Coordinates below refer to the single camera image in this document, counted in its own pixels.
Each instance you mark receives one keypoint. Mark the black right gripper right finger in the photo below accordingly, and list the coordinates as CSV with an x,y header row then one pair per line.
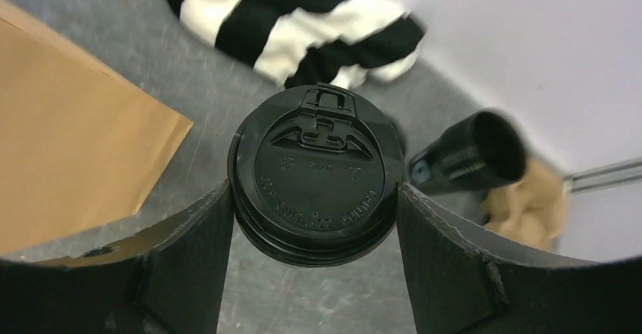
x,y
463,278

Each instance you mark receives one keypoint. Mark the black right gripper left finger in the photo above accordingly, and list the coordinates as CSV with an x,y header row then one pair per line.
x,y
167,278

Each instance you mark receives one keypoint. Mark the brown paper bag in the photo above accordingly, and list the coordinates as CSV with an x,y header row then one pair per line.
x,y
81,146

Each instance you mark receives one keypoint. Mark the black plastic cup lid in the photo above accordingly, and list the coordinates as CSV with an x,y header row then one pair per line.
x,y
314,172

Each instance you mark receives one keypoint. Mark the brown cardboard cup carrier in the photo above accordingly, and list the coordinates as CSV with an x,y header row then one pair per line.
x,y
532,211

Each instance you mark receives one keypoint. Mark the stack of black cups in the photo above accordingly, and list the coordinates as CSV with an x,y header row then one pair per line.
x,y
482,151

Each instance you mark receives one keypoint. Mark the black white striped towel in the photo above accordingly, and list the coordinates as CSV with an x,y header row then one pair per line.
x,y
301,42

